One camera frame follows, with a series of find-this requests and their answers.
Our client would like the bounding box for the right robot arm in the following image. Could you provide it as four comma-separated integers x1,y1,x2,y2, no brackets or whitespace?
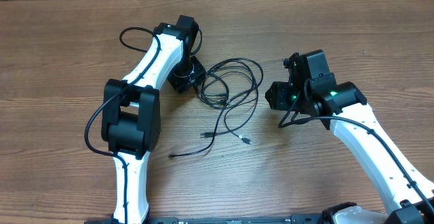
265,50,433,223

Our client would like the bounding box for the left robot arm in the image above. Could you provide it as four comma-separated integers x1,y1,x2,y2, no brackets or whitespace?
101,15,205,223

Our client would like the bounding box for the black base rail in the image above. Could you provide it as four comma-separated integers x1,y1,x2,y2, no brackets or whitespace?
84,213,386,224

